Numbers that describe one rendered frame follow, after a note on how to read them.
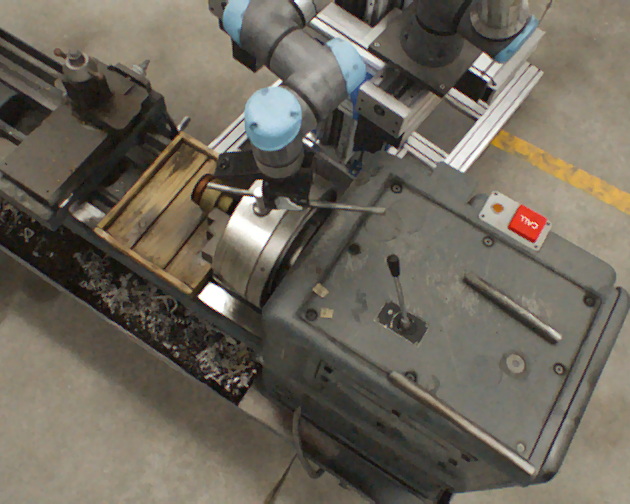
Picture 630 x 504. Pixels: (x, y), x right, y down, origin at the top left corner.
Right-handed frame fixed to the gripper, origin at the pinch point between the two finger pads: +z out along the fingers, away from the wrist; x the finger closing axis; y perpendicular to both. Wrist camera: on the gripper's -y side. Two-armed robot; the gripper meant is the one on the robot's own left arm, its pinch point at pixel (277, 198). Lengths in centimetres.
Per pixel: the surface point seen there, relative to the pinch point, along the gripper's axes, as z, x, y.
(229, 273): 14.9, -13.0, -8.3
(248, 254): 9.7, -9.4, -4.5
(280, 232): 7.0, -4.4, 1.1
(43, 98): 45, 31, -78
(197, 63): 145, 106, -75
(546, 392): 4, -24, 54
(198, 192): 19.3, 4.2, -20.4
